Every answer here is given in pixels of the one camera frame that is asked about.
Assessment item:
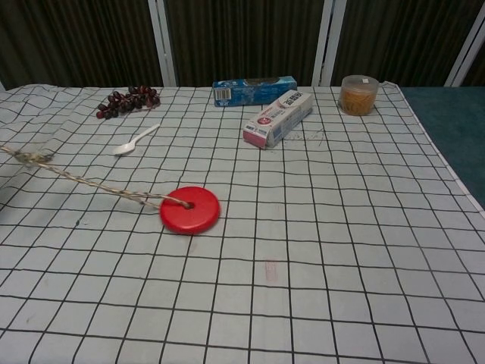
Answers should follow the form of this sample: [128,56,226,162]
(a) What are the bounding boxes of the red plastic disc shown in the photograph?
[159,186,221,234]

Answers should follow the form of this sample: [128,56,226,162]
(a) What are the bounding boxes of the beige speckled braided rope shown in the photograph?
[0,146,193,211]

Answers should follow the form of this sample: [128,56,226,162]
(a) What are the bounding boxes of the white grid-pattern tablecloth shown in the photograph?
[0,83,485,364]

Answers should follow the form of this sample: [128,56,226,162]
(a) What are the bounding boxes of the white and pink toothpaste box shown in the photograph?
[242,89,314,150]

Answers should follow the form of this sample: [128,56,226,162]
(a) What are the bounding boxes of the blue rectangular carton box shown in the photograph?
[211,74,299,108]

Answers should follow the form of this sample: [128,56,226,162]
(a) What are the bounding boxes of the white plastic spoon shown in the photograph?
[113,124,161,157]

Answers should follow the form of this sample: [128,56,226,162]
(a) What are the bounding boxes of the dark red grape bunch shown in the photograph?
[95,85,161,121]

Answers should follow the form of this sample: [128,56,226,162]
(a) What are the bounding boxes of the clear jar of rubber bands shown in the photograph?
[338,74,381,116]

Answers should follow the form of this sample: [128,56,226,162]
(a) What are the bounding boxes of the dark pleated curtain screen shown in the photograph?
[0,0,485,91]

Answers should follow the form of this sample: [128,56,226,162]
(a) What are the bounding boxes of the white screen frame post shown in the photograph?
[310,0,347,87]
[443,14,485,87]
[147,0,179,87]

